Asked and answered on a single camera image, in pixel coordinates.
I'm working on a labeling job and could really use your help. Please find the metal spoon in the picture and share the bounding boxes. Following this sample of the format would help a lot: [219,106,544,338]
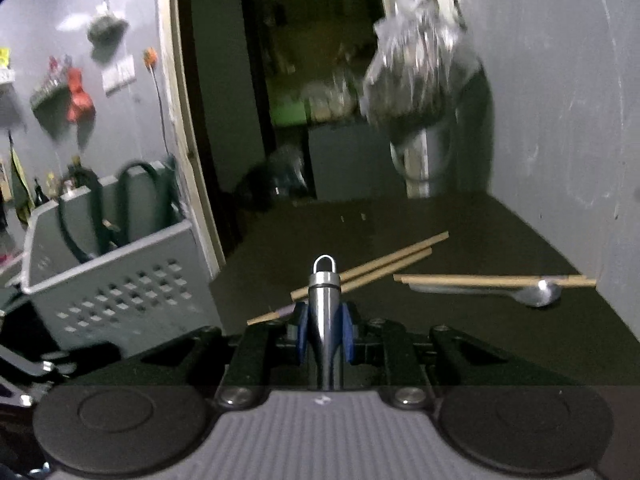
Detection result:
[407,280,562,308]

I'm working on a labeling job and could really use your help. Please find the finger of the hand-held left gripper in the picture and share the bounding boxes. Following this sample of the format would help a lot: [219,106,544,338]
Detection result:
[50,342,122,376]

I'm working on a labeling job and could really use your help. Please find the clear plastic hanging bag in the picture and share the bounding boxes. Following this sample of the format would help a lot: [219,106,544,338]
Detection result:
[360,0,471,126]

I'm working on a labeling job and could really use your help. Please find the metal utensil handle with loop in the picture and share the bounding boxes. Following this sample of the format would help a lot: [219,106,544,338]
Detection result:
[306,255,343,392]

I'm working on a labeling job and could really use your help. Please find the green box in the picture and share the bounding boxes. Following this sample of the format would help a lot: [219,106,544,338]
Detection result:
[270,99,307,126]

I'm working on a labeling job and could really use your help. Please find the thin wall cable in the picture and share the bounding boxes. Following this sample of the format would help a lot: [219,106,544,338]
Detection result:
[150,67,171,156]

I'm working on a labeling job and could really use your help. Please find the grey wall rack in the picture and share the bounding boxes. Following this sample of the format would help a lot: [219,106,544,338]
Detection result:
[30,77,71,121]

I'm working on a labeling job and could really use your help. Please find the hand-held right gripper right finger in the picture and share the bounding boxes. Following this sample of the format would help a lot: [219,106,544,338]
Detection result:
[340,304,591,407]

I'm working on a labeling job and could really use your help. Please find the clear bags of food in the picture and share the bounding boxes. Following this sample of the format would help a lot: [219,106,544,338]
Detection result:
[305,72,361,121]

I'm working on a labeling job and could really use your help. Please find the red plastic bag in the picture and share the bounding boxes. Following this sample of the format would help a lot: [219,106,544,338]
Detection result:
[65,67,96,123]

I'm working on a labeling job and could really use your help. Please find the black garbage bag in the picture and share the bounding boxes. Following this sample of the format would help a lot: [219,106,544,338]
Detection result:
[235,145,313,211]

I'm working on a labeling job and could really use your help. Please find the white wall switch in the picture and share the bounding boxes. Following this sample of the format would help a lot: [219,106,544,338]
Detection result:
[102,57,137,93]

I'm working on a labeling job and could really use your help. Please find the grey cabinet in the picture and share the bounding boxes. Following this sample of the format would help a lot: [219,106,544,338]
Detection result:
[306,120,408,203]

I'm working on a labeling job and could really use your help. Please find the dark hanging bag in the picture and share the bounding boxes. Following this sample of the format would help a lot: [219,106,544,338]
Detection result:
[87,0,128,63]

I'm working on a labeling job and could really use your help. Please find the cream door frame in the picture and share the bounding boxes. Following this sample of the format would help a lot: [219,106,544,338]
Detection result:
[157,0,396,276]

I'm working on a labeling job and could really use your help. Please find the wall faucet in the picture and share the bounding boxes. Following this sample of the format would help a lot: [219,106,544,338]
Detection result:
[425,0,468,31]

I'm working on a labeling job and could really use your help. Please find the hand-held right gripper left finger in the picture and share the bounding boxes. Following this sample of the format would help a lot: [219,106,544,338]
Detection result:
[60,304,310,406]

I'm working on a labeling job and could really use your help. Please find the wooden shelf unit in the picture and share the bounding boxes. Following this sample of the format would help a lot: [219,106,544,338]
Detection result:
[240,0,391,126]

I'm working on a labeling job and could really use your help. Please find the shiny metal container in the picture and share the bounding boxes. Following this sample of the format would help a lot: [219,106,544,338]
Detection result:
[390,125,461,198]

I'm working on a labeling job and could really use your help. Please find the purple banded wooden chopstick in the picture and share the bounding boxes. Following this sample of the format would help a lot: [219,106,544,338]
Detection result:
[247,248,433,326]

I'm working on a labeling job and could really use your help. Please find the grey perforated utensil basket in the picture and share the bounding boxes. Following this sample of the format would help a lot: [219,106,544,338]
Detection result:
[20,160,223,356]

